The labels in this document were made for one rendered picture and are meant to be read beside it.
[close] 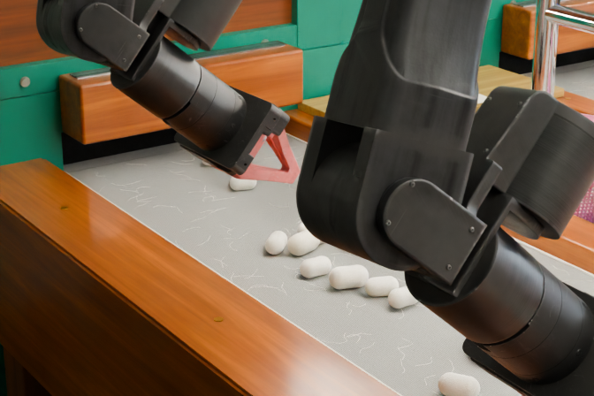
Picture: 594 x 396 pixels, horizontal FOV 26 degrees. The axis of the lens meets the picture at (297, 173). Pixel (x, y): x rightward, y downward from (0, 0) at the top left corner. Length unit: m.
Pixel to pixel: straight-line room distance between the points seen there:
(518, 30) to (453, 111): 1.22
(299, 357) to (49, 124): 0.58
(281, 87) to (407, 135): 0.97
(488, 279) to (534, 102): 0.09
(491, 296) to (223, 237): 0.69
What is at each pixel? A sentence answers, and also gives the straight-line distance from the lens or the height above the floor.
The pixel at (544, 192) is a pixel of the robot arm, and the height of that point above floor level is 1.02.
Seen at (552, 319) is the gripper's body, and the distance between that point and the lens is 0.70.
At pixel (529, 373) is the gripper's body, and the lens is 0.73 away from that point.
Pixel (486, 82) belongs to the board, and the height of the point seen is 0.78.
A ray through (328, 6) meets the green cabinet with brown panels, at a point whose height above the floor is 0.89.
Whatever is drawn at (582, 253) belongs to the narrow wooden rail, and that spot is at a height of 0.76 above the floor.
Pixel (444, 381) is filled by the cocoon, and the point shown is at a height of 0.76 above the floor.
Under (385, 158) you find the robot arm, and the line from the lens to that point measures 0.61.
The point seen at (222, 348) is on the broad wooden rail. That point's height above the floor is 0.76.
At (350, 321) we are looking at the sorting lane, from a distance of 1.15.
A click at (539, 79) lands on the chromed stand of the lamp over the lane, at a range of 1.36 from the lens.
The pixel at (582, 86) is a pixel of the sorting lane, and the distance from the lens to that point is 1.91.
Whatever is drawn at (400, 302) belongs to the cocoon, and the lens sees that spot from 1.16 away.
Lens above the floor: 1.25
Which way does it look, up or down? 20 degrees down
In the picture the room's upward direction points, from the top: straight up
